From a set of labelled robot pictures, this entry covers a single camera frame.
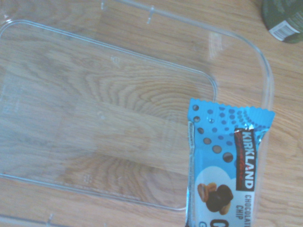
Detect blue Kirkland protein bar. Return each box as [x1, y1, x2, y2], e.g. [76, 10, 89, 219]
[185, 98, 276, 227]

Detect clear plastic container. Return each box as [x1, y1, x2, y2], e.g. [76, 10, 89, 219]
[0, 0, 275, 227]

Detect dark green bottle with barcode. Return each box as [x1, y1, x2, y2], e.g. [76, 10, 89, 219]
[261, 0, 303, 45]

